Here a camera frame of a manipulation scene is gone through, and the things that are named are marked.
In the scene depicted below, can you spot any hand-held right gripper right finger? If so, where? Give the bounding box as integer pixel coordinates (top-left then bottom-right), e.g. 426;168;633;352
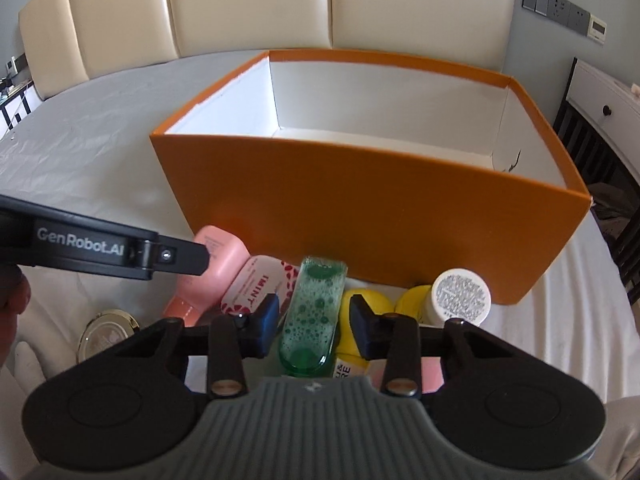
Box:
349;294;511;400

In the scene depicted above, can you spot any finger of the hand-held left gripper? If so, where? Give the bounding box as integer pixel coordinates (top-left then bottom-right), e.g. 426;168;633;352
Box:
133;238;214;277

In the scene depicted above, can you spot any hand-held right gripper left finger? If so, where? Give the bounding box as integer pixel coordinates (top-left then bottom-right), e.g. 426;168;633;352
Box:
119;294;280;401

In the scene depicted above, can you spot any yellow bottle with bulb cap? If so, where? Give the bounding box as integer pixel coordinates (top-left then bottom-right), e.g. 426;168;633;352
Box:
332;287;396;378

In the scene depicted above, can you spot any pink bottle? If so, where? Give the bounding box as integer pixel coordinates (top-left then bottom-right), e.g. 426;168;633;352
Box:
165;225;251;326

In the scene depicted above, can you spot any white tin with red print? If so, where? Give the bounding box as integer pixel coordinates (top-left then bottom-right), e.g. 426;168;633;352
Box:
220;255;303;317

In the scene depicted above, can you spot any clear bottle with green liquid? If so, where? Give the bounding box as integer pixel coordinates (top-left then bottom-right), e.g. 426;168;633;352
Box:
277;256;348;377

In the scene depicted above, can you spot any yellow round container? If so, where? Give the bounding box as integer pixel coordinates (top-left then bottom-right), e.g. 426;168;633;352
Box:
394;285;436;326

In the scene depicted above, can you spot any white jar with printed label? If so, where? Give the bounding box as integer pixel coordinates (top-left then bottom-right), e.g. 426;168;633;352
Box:
425;268;493;326

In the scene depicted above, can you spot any orange cardboard box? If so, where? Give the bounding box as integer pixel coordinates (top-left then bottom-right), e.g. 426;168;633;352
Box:
150;49;593;307

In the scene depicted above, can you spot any person's left hand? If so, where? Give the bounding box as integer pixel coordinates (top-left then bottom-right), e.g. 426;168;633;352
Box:
0;266;31;376

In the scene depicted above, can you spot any pink card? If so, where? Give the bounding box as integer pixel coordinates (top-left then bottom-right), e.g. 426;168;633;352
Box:
370;357;446;393

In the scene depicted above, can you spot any white bed sheet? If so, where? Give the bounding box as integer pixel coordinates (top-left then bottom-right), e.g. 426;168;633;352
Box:
0;50;640;480

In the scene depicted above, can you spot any round gold compact mirror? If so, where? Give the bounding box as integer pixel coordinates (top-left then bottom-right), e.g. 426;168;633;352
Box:
76;309;141;363

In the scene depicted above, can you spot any bedside table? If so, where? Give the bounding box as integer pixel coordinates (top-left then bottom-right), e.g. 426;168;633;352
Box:
0;52;43;133

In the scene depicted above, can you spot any cream padded headboard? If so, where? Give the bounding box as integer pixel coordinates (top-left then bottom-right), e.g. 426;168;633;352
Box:
19;0;521;101

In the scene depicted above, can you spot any dark cloth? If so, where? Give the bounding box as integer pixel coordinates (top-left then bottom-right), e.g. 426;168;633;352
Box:
594;184;637;241

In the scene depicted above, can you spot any dark wooden chair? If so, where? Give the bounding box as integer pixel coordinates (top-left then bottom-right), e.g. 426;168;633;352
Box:
552;100;640;306

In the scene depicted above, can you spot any white dresser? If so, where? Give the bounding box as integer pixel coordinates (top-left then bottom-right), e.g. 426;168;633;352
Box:
565;57;640;181

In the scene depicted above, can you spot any grey wall switch panel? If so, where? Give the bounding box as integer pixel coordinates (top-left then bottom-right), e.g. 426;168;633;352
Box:
521;0;588;36

